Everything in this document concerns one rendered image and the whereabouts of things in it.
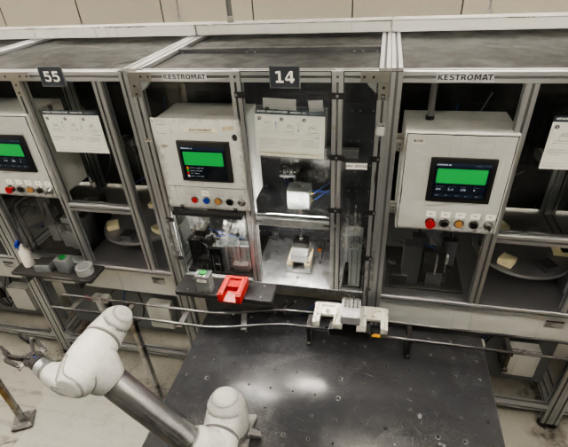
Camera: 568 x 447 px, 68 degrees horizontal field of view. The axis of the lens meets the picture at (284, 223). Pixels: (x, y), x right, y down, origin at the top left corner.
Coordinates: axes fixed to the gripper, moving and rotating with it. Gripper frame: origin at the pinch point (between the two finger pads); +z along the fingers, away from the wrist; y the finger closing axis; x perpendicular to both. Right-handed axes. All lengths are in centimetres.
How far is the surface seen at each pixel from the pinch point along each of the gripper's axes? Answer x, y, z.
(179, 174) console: 66, 80, -34
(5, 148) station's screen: 66, 48, 51
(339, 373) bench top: -12, 79, -131
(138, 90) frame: 103, 76, -19
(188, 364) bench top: -21, 47, -62
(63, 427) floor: -99, 9, 15
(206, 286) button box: 7, 74, -53
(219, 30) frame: 115, 153, -2
